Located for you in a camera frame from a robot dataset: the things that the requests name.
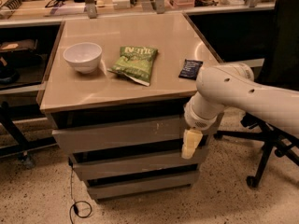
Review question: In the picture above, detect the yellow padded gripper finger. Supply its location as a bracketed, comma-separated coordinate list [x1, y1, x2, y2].
[181, 129, 203, 159]

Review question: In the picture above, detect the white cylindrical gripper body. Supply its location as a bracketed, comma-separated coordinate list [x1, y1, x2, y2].
[184, 92, 225, 131]

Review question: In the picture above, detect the grey top drawer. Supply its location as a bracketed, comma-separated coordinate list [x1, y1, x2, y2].
[51, 112, 225, 155]

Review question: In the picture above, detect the grey drawer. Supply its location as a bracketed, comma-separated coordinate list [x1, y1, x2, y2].
[88, 170, 199, 200]
[74, 147, 208, 180]
[51, 112, 225, 155]

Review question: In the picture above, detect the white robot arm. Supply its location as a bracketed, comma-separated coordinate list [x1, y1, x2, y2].
[184, 63, 299, 138]

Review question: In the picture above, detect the grey drawer cabinet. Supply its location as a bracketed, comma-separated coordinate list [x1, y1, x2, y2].
[40, 13, 220, 191]

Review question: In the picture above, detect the grey bottom drawer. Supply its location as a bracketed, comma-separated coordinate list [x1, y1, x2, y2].
[88, 170, 199, 200]

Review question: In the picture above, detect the grey middle drawer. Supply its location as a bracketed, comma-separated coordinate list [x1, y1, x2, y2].
[74, 147, 208, 180]

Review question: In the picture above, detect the dark blue snack packet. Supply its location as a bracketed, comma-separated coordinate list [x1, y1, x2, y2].
[178, 59, 203, 80]

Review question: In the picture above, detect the green chip bag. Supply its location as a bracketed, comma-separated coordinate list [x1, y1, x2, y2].
[108, 46, 158, 86]

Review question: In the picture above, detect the black office chair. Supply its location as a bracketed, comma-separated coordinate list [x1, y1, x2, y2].
[214, 0, 299, 188]

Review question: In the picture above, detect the white ceramic bowl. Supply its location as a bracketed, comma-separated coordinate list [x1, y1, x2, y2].
[63, 42, 102, 74]

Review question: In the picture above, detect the long background workbench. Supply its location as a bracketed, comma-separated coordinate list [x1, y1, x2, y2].
[0, 0, 276, 26]

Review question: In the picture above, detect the black floor cable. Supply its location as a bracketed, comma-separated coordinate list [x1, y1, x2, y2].
[67, 159, 93, 224]

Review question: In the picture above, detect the black table leg frame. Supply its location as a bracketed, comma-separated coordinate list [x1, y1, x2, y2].
[0, 102, 56, 169]

